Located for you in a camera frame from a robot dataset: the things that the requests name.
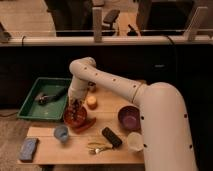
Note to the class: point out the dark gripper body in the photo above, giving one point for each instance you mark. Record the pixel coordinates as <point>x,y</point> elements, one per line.
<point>75,101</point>

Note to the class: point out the dark grape bunch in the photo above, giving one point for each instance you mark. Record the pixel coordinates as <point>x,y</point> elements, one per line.
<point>73,110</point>

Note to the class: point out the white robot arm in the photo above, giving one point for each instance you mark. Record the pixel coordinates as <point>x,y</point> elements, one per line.
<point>166,134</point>

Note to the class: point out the red bowl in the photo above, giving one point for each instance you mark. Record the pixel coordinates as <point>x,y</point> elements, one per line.
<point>81,118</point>

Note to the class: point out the purple bowl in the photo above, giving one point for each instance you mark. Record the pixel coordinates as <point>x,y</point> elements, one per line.
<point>129,118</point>

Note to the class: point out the orange yellow cylinder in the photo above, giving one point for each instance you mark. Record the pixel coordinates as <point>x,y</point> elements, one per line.
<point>91,102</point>

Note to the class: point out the green plastic tray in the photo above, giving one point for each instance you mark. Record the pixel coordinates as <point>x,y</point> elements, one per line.
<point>52,111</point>

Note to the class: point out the dark brush in tray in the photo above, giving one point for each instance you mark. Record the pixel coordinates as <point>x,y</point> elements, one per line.
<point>43,99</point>

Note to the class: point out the yellow utensil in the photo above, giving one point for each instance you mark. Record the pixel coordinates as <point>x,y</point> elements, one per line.
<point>98,144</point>

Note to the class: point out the black remote block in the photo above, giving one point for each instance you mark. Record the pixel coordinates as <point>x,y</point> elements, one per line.
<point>111,137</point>

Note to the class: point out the blue sponge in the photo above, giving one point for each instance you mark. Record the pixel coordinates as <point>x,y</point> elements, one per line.
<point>28,149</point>

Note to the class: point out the white cup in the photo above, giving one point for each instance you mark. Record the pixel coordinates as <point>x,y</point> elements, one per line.
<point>135,142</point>

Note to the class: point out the black office chair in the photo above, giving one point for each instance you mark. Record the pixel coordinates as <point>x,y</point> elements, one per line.
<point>111,17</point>

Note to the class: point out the white horizontal rail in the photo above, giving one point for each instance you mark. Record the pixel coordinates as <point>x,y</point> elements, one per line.
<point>105,41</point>

